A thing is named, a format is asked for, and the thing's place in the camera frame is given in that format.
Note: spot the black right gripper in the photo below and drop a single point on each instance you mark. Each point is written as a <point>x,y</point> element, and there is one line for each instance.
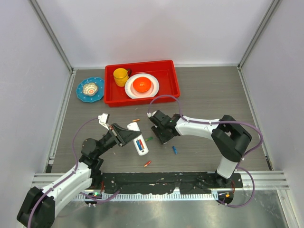
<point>163,139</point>

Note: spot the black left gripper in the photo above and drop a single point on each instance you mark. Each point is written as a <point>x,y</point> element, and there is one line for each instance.
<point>124,137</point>

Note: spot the white air conditioner remote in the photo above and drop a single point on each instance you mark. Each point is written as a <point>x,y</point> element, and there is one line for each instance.
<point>134,126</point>

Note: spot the red battery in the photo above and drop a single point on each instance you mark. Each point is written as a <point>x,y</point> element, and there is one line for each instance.
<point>140,144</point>

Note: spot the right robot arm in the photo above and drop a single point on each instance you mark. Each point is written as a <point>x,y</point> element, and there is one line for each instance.
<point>232,140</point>

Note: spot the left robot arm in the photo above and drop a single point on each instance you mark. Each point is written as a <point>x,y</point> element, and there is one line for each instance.
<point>41,206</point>

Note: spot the white plate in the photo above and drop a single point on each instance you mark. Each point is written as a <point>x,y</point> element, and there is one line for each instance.
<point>130,91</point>

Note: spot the orange bowl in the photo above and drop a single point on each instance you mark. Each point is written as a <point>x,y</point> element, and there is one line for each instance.
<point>142,84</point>

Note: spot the red plastic tray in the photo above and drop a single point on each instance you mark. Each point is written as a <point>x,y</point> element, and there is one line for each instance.
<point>162,70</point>

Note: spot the small patterned bowl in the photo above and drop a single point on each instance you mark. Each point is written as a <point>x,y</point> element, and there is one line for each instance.
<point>90,89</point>

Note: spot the blue dotted plate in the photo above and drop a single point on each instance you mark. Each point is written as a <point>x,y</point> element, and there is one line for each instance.
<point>91,99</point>

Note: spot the yellow mug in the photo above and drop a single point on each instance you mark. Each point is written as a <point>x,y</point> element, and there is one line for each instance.
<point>121,76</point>

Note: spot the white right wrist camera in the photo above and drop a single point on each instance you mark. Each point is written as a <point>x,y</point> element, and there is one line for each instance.
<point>150,114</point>

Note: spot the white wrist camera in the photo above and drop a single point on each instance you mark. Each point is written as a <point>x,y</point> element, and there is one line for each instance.
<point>103,120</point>
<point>150,114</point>

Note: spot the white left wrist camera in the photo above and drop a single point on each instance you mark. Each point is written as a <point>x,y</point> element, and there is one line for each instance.
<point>103,120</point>

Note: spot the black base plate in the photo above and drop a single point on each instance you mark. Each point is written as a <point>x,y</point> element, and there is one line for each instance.
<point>164,182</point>

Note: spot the white cable duct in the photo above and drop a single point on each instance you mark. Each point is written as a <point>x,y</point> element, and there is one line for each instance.
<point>175,196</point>

